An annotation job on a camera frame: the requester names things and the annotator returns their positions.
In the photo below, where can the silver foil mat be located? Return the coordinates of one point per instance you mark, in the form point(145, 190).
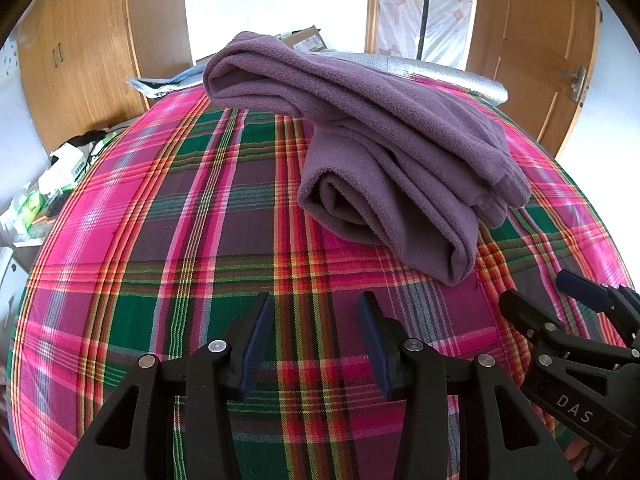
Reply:
point(440, 72)

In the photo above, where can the green packet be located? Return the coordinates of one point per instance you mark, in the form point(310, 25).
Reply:
point(25, 207)

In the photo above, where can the pink green plaid bed sheet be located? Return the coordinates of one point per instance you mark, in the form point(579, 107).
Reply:
point(175, 260)

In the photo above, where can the white wall socket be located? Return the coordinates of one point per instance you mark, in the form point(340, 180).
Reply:
point(10, 60)

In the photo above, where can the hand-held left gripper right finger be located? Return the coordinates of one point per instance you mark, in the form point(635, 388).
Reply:
point(374, 342)

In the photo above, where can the wooden door frame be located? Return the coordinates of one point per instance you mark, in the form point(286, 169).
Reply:
point(372, 5)

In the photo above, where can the white carton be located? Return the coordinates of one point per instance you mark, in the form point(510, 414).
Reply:
point(70, 162)

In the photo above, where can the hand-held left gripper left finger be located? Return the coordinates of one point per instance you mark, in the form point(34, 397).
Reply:
point(257, 342)

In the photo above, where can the wooden door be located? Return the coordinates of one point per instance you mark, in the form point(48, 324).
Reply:
point(530, 35)

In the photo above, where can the clear plastic door curtain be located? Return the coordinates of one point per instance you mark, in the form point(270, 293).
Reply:
point(430, 5)

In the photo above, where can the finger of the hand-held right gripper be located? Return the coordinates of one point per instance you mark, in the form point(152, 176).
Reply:
point(582, 290)
point(525, 317)

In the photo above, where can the wooden wardrobe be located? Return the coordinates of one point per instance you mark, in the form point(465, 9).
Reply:
point(95, 45)

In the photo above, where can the purple fleece pants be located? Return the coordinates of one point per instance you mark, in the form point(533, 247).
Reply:
point(390, 145)

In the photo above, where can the brown cardboard box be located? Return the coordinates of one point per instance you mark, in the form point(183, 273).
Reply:
point(302, 40)

